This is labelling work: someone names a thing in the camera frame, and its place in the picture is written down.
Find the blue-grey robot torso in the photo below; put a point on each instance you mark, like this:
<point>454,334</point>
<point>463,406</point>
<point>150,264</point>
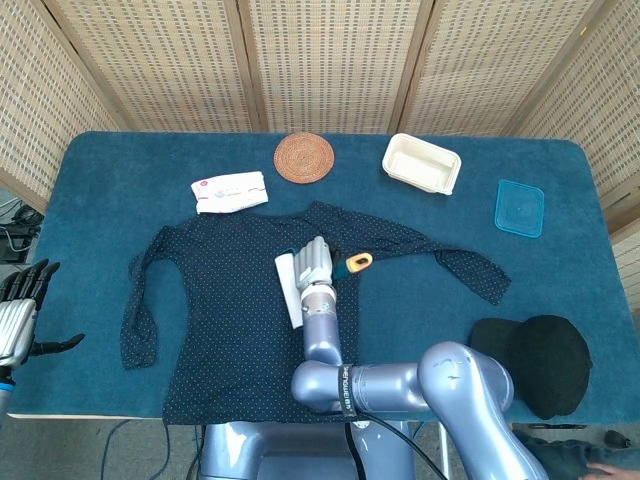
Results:
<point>280,450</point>

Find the teal trouser leg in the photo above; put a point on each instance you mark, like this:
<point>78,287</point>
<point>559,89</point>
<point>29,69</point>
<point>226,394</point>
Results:
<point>560,452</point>

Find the white table leg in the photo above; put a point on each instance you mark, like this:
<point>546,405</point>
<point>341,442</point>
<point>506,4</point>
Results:
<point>443,440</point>

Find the person's bare hand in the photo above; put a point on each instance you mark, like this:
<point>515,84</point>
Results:
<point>612,472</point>

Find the woven bamboo folding screen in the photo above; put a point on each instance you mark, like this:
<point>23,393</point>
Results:
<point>330,65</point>

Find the white wet wipes pack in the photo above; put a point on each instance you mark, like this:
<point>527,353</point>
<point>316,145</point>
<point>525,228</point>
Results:
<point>229,191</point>

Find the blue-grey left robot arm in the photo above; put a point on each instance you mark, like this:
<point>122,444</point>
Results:
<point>5,395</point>

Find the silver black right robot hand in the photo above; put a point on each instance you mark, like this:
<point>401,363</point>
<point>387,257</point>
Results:
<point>315,262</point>

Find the black cap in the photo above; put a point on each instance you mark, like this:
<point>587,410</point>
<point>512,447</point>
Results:
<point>550,365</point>

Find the round woven rattan coaster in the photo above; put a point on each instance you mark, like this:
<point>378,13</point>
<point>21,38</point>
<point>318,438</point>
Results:
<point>304,157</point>

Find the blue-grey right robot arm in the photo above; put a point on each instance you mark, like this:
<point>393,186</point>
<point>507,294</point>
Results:
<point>400,385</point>

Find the blue plastic container lid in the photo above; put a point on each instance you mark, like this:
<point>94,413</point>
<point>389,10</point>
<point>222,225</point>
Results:
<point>519,207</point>

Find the cream plastic food container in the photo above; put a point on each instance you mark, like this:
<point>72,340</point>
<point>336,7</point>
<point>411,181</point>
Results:
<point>421,164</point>

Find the blue table cloth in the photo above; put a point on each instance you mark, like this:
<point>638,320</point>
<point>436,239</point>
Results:
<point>125,170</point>

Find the teal lint roller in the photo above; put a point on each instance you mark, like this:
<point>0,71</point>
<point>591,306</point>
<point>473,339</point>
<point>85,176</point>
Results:
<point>289,290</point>

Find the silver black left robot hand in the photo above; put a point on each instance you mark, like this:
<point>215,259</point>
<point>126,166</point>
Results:
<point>15,320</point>

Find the navy polka dot shirt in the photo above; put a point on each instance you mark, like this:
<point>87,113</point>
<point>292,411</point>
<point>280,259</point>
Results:
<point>225,310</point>

